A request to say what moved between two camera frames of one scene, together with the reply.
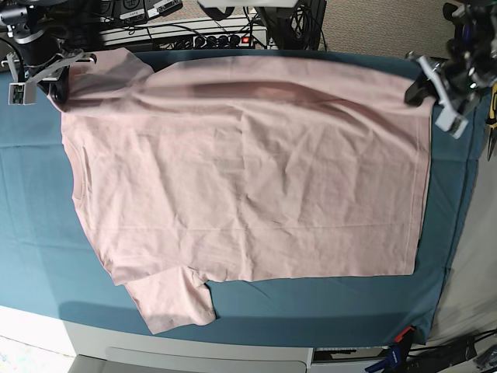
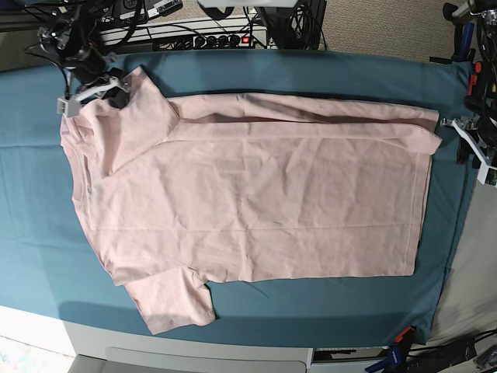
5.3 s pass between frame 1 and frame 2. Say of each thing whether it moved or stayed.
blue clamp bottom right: stayed
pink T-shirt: moved
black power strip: stayed
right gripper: moved
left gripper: moved
